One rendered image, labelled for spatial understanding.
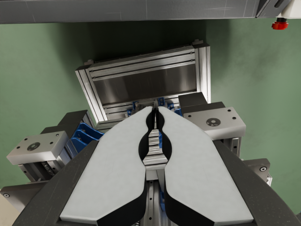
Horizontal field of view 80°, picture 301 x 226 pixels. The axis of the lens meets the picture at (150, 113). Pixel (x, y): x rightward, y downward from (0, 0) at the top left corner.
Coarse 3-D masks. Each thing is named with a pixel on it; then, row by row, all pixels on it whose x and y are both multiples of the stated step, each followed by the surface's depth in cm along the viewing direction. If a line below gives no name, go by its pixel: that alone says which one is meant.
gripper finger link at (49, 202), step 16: (96, 144) 9; (80, 160) 8; (64, 176) 7; (80, 176) 7; (48, 192) 7; (64, 192) 7; (32, 208) 6; (48, 208) 6; (16, 224) 6; (32, 224) 6; (48, 224) 6; (64, 224) 6; (80, 224) 6
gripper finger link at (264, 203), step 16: (224, 160) 8; (240, 160) 8; (240, 176) 7; (256, 176) 7; (240, 192) 6; (256, 192) 6; (272, 192) 6; (256, 208) 6; (272, 208) 6; (288, 208) 6; (240, 224) 6; (256, 224) 6; (272, 224) 6; (288, 224) 6
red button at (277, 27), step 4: (276, 20) 48; (280, 20) 47; (284, 20) 46; (272, 24) 48; (276, 24) 47; (280, 24) 47; (284, 24) 46; (276, 28) 48; (280, 28) 47; (284, 28) 47
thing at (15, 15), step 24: (0, 0) 34; (24, 0) 34; (48, 0) 34; (72, 0) 33; (96, 0) 33; (120, 0) 33; (144, 0) 33; (168, 0) 33; (192, 0) 33; (216, 0) 33; (240, 0) 33
